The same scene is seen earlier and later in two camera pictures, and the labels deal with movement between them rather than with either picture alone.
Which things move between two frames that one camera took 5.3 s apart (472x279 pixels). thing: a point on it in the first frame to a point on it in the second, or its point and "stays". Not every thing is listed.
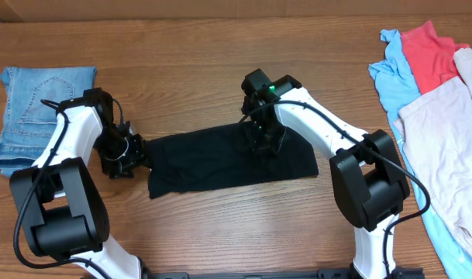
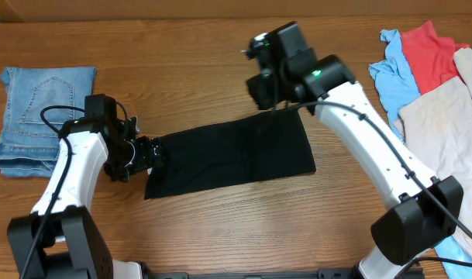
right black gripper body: x=268 y=136 to x=267 y=94
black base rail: x=319 y=273 stays
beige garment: x=442 y=133 stays
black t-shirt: x=211 y=158 stays
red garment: x=431 y=56 stays
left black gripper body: x=116 y=152 to x=143 y=158
